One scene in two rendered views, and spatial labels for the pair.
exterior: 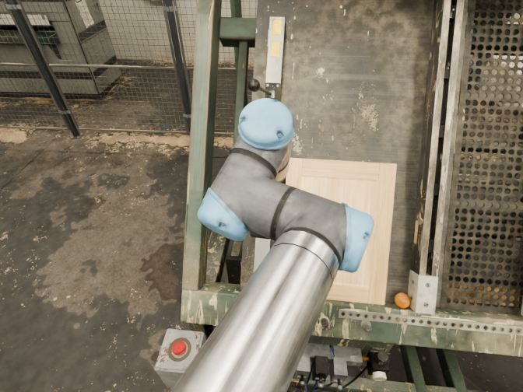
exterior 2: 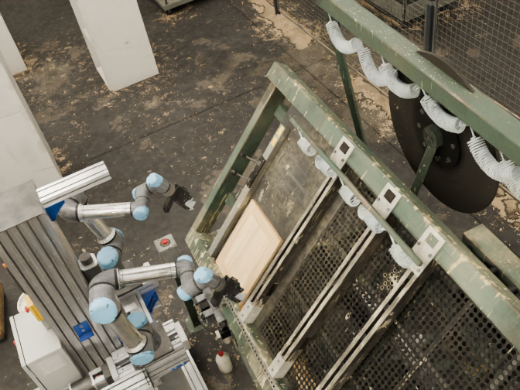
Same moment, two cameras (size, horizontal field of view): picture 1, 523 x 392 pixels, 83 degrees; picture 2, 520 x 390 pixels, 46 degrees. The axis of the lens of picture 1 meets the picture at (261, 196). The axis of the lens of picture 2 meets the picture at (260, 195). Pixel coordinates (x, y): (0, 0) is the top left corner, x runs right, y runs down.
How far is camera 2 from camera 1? 3.05 m
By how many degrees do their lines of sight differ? 47
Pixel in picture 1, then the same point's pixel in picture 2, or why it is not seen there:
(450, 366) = not seen: outside the picture
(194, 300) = (192, 234)
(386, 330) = (229, 314)
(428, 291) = (246, 309)
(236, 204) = (136, 192)
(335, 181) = (258, 227)
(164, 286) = not seen: hidden behind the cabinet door
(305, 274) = (119, 206)
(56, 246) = not seen: hidden behind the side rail
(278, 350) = (106, 210)
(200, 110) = (237, 148)
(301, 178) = (250, 213)
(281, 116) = (152, 180)
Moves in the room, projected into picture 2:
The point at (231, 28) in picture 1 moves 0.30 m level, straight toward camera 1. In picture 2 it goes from (279, 114) to (237, 138)
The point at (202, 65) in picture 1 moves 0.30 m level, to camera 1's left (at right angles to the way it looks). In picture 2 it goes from (249, 128) to (224, 104)
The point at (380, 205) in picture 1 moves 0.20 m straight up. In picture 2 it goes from (264, 255) to (259, 231)
